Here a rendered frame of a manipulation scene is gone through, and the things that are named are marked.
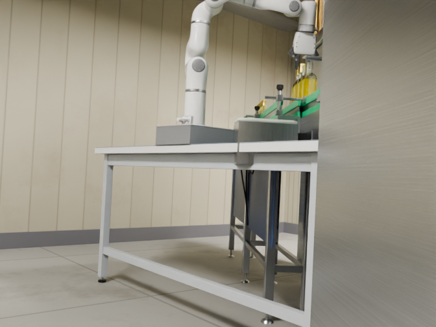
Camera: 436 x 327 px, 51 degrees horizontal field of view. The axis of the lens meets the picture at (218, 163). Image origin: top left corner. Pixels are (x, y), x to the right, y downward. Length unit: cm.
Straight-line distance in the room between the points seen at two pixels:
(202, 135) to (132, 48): 245
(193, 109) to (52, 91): 206
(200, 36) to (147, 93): 226
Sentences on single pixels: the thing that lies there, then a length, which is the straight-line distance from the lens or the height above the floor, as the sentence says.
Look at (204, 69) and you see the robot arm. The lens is 205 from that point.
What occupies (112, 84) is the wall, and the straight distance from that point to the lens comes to 414.
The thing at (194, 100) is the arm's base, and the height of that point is 95.
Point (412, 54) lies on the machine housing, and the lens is 68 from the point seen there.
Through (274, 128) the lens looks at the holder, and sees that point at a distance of 169.
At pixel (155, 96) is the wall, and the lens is 434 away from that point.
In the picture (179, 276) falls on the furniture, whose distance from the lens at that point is 205.
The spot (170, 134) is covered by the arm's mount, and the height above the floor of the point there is 79.
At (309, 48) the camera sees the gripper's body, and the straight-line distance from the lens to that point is 220.
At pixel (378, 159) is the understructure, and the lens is 75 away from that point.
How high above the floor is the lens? 63
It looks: 1 degrees up
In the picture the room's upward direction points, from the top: 3 degrees clockwise
